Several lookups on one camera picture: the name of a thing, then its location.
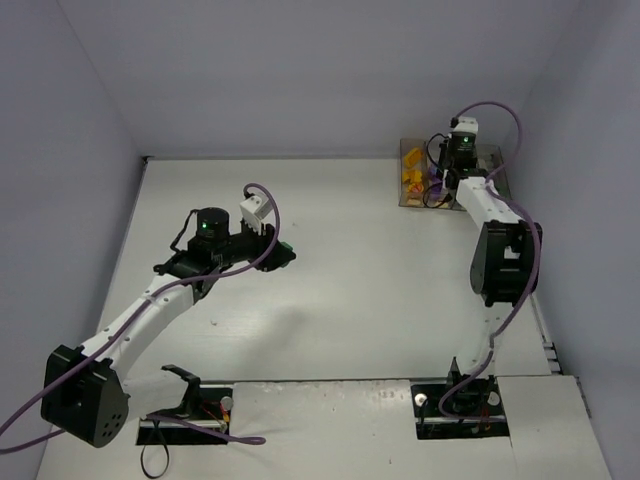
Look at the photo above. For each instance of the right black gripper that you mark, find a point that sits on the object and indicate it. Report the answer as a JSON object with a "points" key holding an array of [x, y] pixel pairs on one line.
{"points": [[449, 179]]}

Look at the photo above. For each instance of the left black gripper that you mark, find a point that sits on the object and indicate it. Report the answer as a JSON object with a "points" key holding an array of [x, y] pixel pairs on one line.
{"points": [[270, 248]]}

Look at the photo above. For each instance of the purple long lego brick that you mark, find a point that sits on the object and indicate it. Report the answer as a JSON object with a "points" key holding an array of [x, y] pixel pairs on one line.
{"points": [[437, 190]]}

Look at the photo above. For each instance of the small yellow square lego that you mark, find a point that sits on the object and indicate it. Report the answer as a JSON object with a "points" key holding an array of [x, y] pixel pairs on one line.
{"points": [[412, 176]]}

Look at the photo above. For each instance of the yellow cyan lego top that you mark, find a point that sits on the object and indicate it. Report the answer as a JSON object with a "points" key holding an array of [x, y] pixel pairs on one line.
{"points": [[412, 158]]}

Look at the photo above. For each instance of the orange oval lego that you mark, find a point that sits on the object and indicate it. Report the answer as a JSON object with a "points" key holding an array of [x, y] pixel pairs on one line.
{"points": [[415, 188]]}

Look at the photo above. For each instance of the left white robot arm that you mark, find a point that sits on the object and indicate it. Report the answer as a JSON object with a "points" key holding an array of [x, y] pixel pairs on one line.
{"points": [[88, 390]]}

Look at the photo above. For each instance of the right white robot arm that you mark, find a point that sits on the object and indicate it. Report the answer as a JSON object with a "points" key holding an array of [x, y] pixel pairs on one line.
{"points": [[505, 264]]}

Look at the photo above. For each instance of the clear bin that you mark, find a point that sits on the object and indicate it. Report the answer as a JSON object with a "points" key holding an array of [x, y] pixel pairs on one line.
{"points": [[489, 158], [407, 144], [436, 202]]}

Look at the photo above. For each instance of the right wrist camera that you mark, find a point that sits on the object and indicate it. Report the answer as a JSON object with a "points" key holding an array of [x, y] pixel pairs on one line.
{"points": [[464, 125]]}

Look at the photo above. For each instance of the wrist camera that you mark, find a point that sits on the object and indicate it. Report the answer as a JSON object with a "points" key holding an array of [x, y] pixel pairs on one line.
{"points": [[464, 125], [254, 210]]}

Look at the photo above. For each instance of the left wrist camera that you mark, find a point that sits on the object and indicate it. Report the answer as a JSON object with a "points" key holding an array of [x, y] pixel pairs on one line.
{"points": [[254, 210]]}

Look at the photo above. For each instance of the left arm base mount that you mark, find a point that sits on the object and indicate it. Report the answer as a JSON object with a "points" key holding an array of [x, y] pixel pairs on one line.
{"points": [[211, 411]]}

